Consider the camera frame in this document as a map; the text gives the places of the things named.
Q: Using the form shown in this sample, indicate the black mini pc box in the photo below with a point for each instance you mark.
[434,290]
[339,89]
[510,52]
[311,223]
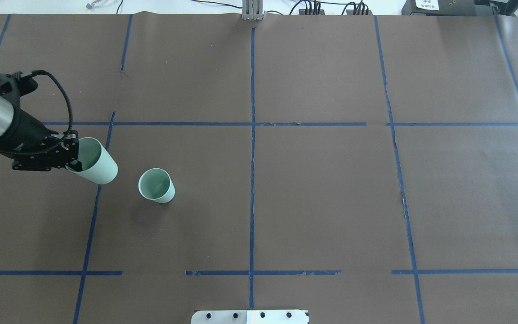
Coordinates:
[447,8]

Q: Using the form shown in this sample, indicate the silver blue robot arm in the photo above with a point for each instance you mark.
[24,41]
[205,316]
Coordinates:
[24,139]

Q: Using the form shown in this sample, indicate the white pedestal column with base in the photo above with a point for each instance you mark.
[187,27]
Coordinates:
[284,316]

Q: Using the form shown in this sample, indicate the brown paper table mat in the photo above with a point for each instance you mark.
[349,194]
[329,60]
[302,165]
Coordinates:
[364,169]

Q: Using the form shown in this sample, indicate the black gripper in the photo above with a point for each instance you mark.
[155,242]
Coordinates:
[24,131]

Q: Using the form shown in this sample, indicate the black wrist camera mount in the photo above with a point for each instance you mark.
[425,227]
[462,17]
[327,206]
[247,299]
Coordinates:
[15,85]

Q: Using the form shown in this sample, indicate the aluminium frame post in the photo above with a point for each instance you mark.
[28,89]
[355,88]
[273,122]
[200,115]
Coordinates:
[252,10]

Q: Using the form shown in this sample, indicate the mint green cup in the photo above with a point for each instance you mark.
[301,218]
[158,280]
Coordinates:
[156,185]
[99,166]

